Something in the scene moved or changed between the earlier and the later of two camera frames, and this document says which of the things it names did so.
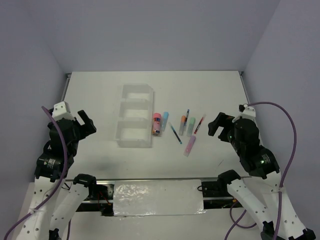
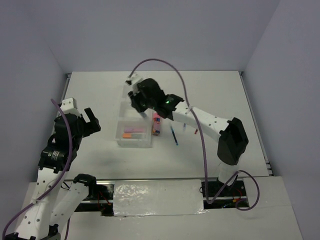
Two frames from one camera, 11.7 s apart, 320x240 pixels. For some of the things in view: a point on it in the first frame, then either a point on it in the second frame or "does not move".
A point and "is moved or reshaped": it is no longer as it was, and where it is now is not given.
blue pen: x=180 y=142 is moved or reshaped
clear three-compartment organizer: x=134 y=126 does not move
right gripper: x=222 y=118 to x=134 y=97
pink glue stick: x=156 y=124 does not move
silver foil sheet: x=158 y=197 does not move
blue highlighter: x=166 y=114 to x=143 y=114
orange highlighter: x=182 y=121 to x=132 y=136
